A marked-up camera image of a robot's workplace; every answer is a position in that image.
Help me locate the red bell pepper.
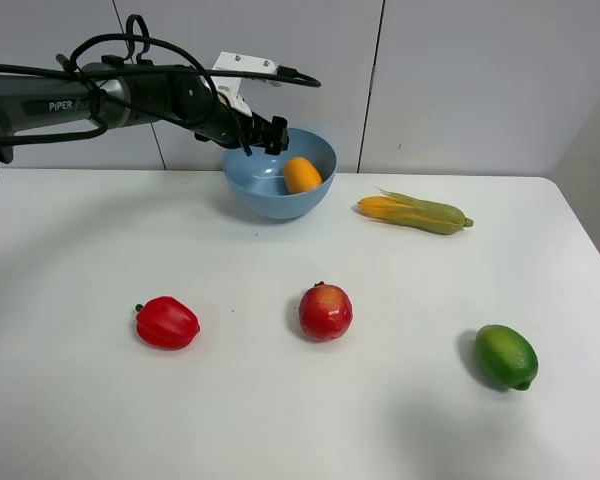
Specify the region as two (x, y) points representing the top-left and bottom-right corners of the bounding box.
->
(135, 296), (200, 350)

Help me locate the orange mango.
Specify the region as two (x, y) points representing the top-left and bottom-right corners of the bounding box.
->
(283, 156), (323, 194)

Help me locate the red pomegranate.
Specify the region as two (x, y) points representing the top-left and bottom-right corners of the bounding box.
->
(298, 282), (353, 342)

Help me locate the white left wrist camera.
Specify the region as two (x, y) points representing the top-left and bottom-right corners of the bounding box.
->
(208, 51), (282, 117)

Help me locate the green lime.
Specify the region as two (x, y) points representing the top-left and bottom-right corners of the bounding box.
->
(474, 324), (539, 391)

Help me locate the blue bowl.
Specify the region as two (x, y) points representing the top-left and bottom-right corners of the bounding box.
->
(222, 128), (337, 220)

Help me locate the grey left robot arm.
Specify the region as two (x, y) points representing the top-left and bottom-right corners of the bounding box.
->
(0, 64), (289, 164)

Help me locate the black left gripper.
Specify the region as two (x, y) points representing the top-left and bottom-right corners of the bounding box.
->
(193, 103), (289, 157)

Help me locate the corn cob with husk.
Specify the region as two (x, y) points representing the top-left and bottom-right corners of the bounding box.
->
(357, 189), (474, 236)

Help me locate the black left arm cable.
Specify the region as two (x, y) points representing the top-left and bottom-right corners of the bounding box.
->
(0, 13), (322, 147)

